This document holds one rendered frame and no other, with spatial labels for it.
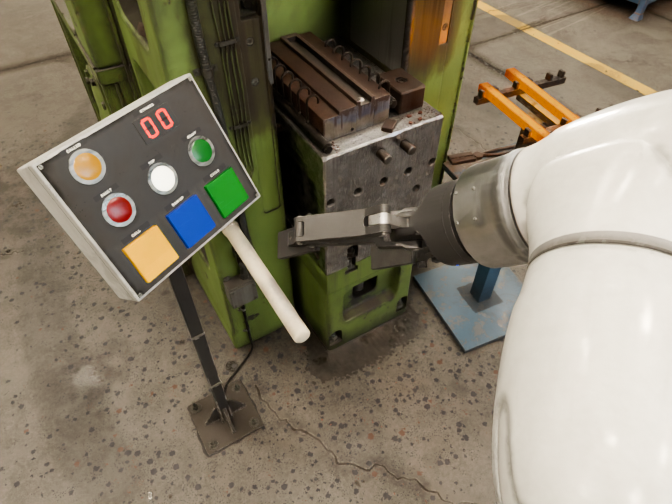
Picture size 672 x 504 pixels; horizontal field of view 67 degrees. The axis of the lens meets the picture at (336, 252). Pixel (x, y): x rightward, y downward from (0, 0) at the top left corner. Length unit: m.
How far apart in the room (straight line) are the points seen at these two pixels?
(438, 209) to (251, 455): 1.48
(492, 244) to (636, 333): 0.15
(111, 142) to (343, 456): 1.24
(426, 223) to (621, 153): 0.17
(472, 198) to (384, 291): 1.55
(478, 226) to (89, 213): 0.68
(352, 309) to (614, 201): 1.62
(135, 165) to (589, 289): 0.81
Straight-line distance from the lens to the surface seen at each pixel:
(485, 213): 0.40
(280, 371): 1.94
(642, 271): 0.30
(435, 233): 0.44
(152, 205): 0.98
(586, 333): 0.28
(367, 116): 1.37
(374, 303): 1.91
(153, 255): 0.97
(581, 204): 0.33
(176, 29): 1.21
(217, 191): 1.04
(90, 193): 0.93
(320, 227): 0.47
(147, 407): 1.98
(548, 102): 1.58
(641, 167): 0.33
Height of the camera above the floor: 1.68
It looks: 47 degrees down
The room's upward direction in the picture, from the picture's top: straight up
